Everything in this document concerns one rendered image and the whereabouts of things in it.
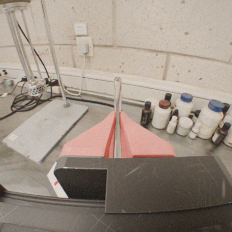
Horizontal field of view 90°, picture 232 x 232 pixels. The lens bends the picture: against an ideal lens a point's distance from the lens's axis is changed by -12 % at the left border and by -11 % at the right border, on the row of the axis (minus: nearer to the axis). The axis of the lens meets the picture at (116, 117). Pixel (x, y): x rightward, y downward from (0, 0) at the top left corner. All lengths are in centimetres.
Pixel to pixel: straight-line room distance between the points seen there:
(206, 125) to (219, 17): 35
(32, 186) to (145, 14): 64
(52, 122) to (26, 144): 12
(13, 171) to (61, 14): 65
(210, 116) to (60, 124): 52
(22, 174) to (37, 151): 8
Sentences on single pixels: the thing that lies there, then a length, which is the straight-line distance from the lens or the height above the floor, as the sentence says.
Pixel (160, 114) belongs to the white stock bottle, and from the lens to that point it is 46.
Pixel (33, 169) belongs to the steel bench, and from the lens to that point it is 45.
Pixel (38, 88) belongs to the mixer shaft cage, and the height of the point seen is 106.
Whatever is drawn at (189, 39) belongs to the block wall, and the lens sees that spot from 56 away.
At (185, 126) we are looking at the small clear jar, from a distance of 48.
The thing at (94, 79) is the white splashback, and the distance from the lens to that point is 65.
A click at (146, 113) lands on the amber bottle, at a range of 47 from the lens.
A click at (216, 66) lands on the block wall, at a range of 60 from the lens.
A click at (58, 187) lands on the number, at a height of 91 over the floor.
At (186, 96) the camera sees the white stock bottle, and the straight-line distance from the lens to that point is 51.
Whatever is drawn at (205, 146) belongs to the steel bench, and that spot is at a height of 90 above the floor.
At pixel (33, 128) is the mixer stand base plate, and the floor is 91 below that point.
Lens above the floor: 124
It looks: 39 degrees down
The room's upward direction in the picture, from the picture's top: straight up
